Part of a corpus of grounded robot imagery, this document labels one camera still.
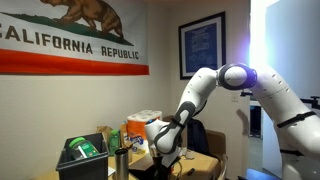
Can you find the green plastic bottle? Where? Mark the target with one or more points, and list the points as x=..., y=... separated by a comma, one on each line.
x=114, y=141

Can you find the black framed blue picture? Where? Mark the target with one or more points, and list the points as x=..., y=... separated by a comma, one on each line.
x=202, y=45

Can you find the brown wooden chair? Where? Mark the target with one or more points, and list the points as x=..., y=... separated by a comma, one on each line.
x=216, y=143

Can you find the brown paper bag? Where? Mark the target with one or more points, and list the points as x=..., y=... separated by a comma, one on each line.
x=104, y=132

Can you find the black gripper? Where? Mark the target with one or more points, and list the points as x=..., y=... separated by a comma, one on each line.
x=162, y=170

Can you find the dark grey plastic bin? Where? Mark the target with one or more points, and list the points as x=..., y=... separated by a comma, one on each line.
x=83, y=168

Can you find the Scott toilet paper pack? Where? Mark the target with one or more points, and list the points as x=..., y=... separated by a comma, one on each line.
x=138, y=128

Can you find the California Republic flag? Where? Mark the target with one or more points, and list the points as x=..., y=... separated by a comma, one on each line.
x=66, y=40

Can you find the white wall switch plate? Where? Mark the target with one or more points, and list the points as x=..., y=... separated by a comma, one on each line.
x=235, y=96

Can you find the green lid plastic jar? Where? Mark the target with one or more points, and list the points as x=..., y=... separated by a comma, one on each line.
x=83, y=149

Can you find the silver metal cup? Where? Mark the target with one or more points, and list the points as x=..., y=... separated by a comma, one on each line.
x=121, y=165

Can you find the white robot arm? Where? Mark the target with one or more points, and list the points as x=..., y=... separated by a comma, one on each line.
x=283, y=110

